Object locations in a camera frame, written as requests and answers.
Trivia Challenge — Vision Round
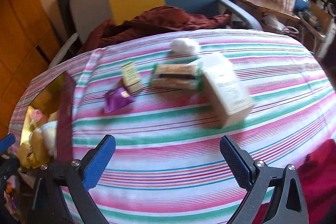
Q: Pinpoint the wooden side desk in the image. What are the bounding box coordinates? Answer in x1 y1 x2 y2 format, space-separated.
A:
238 0 335 59

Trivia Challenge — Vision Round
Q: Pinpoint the purple snack pouch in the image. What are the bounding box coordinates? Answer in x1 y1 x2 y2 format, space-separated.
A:
104 86 135 113

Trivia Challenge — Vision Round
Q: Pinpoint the white plastic bag ball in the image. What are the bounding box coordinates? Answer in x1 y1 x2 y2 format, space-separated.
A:
41 121 58 157

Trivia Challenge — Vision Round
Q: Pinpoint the green biscuit pack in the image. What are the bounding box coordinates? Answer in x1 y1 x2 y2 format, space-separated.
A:
150 64 202 90

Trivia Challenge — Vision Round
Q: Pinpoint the maroon jacket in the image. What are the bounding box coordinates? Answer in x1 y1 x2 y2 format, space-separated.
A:
78 6 231 54

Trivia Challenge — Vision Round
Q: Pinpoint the yellow patterned sock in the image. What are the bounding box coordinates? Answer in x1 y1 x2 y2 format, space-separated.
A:
17 130 51 169

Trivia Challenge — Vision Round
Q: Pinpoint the striped pink green bedsheet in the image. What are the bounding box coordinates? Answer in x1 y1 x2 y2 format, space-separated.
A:
9 29 335 223

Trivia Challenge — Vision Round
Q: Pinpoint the red pink blanket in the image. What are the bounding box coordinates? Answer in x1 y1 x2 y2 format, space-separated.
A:
252 138 336 224

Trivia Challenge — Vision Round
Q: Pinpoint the gold tin tray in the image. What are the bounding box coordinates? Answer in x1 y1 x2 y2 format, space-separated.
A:
19 72 75 173

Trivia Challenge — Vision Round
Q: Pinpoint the green small carton box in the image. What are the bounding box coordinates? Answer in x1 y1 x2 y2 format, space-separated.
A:
121 61 142 94

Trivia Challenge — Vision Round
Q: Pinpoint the beige ointment carton box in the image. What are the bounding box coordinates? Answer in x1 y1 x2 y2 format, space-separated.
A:
199 53 254 127

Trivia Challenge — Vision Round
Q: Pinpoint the orange wooden wardrobe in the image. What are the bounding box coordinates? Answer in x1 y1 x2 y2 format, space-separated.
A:
1 0 60 138

